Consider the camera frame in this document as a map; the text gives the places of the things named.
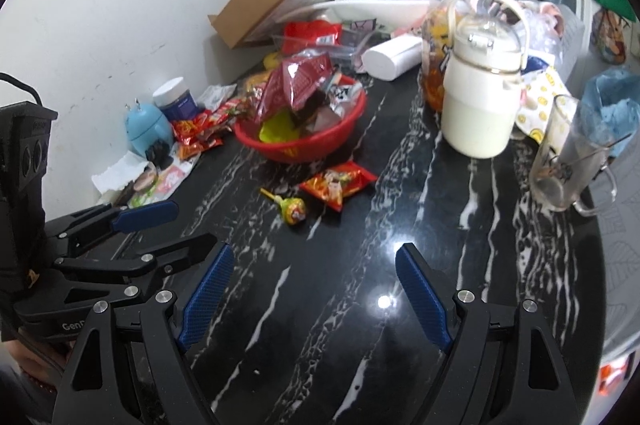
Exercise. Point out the red bag in container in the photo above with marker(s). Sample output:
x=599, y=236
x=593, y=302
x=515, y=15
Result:
x=310, y=35

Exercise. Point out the orange fruit jar yellow lid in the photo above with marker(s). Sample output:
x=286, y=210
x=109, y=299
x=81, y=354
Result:
x=432, y=75

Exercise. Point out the cartoon print hanging bag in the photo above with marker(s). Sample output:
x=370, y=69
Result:
x=610, y=37

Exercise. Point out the cream white kettle jug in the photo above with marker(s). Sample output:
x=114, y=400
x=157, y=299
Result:
x=475, y=115

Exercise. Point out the grey leaf print chair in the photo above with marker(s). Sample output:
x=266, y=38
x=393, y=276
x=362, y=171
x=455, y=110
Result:
x=625, y=255

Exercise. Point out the crumpled white paper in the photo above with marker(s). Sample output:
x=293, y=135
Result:
x=117, y=172

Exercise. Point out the large red snack packet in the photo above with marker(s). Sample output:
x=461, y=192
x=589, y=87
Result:
x=295, y=85

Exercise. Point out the person's left hand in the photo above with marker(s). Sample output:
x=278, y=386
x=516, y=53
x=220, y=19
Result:
x=30, y=357

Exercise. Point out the lime green snack packet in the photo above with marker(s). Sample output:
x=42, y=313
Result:
x=277, y=131

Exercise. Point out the red orange snack packet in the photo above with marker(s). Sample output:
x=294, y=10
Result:
x=340, y=182

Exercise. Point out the clear empty wrapper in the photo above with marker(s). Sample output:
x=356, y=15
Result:
x=217, y=97

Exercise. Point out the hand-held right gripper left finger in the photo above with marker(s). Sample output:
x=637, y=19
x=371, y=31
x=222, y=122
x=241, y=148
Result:
x=207, y=295

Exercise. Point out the glass mug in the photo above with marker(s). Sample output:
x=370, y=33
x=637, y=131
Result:
x=555, y=177

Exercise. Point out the gold foil packet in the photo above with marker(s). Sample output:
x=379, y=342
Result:
x=255, y=85

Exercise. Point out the dark brown snack packet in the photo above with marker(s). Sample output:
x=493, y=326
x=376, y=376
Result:
x=310, y=109

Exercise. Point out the black binder clip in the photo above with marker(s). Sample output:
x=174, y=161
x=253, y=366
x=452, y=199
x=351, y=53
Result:
x=157, y=155

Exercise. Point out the metal spoon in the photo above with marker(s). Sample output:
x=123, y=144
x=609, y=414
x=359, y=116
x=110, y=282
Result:
x=610, y=144

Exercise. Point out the clear plastic container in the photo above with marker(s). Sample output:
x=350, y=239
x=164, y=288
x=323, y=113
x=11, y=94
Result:
x=360, y=41

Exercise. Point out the light blue round gadget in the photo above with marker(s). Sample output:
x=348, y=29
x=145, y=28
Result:
x=145, y=130

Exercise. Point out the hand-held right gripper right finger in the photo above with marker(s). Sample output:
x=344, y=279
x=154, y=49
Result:
x=422, y=297

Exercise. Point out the pink and white packet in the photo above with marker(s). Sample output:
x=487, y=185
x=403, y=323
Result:
x=165, y=180

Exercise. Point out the white snack packet black print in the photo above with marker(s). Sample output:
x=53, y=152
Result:
x=345, y=97

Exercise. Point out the yellow smiley print cloth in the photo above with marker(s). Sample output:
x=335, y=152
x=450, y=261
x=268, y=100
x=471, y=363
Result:
x=542, y=105

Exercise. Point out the dark blue jar white lid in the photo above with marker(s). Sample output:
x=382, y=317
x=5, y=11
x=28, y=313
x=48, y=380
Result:
x=175, y=105

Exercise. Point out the white plastic bags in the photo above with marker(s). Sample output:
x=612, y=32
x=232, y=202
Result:
x=550, y=30

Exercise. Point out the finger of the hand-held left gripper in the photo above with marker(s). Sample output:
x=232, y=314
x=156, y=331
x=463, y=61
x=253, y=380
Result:
x=145, y=212
x=175, y=251

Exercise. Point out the yellow fruit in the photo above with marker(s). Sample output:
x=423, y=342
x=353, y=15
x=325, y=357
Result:
x=273, y=61

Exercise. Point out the white plate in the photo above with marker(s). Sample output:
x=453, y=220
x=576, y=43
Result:
x=380, y=12

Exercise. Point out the pile of small red sachets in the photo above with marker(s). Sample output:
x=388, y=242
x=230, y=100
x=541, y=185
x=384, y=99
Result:
x=195, y=135

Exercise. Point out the foil wrapped lollipop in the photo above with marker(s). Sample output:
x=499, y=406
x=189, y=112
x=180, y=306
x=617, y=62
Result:
x=294, y=210

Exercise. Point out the blue plastic bag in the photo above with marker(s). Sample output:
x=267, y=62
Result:
x=615, y=105

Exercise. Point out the white tissue roll pack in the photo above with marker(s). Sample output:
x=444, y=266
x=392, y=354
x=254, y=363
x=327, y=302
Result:
x=390, y=57

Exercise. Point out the red plastic basket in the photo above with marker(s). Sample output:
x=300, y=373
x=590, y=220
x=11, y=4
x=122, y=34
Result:
x=300, y=149

